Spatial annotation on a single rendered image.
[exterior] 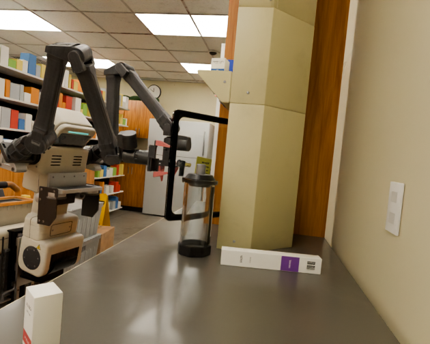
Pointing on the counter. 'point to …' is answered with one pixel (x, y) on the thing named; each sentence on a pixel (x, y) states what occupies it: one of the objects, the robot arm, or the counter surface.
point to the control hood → (218, 84)
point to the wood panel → (313, 111)
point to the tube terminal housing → (265, 130)
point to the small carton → (220, 64)
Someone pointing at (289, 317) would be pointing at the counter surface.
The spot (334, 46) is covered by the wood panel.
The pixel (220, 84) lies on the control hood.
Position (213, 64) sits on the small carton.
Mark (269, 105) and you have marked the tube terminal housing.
